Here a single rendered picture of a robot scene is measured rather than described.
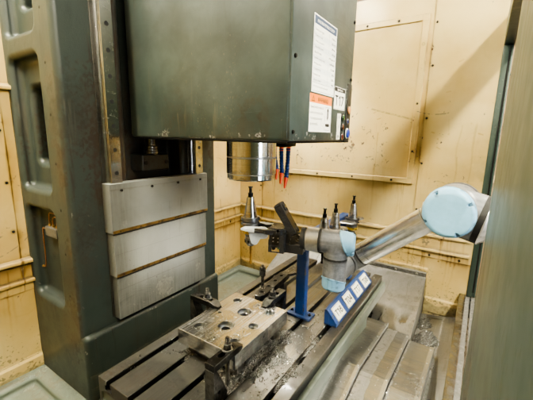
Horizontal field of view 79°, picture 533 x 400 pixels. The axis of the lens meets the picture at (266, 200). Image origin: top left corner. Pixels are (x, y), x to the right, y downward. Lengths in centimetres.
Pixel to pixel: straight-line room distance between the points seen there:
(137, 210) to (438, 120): 146
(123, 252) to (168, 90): 60
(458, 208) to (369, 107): 119
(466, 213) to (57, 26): 121
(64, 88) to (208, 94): 45
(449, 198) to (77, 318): 123
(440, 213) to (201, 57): 76
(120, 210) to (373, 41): 151
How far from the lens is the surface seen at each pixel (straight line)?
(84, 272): 130
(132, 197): 128
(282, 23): 89
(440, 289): 203
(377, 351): 152
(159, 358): 118
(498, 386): 21
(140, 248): 135
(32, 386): 177
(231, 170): 101
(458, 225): 85
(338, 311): 134
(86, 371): 147
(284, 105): 85
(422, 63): 191
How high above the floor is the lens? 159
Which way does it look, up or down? 11 degrees down
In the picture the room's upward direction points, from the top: 1 degrees clockwise
